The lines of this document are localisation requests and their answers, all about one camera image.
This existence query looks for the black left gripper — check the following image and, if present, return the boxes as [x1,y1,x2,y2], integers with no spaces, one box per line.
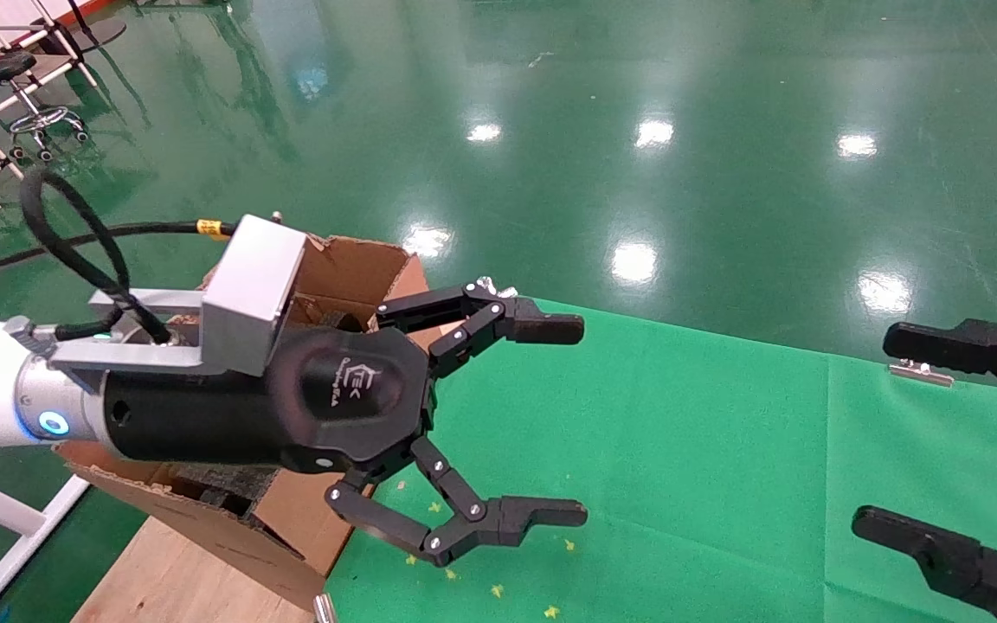
[100,324,439,475]

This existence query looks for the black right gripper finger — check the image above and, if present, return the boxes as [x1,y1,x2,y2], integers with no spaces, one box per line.
[882,318,997,425]
[851,504,997,623]

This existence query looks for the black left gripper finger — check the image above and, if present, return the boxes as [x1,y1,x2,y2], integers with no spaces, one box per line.
[325,433,589,568]
[375,279,586,375]

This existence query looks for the large open torn cardboard carton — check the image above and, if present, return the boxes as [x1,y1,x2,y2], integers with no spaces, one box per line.
[53,234,430,611]

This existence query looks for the wooden board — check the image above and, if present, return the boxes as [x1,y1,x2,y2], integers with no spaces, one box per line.
[74,515,318,623]

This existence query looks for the green table cloth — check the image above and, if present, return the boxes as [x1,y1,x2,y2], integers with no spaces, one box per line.
[325,299,997,623]

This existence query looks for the dark round stand base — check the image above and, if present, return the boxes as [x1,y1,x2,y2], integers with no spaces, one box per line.
[35,17,127,57]

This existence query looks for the black stool with chrome base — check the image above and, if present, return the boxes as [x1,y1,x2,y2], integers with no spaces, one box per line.
[0,50,91,164]

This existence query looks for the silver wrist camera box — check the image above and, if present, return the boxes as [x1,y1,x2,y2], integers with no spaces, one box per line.
[200,215,307,375]

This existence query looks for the silver camera mounting bracket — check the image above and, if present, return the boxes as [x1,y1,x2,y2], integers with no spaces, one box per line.
[48,288,205,375]

